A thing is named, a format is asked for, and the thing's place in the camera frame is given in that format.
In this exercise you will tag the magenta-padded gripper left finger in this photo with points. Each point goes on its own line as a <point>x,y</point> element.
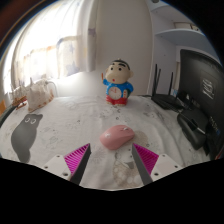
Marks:
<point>77,159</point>

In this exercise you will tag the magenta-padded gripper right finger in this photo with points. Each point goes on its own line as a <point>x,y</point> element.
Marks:
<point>146,159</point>

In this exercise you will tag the pink computer mouse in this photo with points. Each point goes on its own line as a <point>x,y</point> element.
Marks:
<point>116,136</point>

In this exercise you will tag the grey cat-shaped mouse pad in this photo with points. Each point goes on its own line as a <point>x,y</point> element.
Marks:
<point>24,136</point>

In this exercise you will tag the white printed desk mat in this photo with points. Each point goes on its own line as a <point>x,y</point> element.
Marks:
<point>73,123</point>

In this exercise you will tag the black desk device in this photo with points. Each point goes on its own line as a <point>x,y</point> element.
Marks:
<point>193,130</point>

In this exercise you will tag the black router with antennas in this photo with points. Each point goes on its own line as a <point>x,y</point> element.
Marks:
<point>165,100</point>

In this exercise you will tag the cartoon boy figure clock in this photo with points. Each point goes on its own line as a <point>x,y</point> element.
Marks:
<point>116,85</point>

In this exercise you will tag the dark keyboard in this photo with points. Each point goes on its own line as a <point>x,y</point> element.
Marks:
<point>6,116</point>

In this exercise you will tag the orange chair back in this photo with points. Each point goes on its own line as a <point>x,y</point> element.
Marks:
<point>2,107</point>

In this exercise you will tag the black computer monitor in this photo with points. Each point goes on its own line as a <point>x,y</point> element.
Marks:
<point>203,86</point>

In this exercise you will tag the white star-print curtain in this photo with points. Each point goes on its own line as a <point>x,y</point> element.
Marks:
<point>56,50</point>

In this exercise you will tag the white wall shelf unit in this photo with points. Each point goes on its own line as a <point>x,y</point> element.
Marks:
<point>180,35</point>

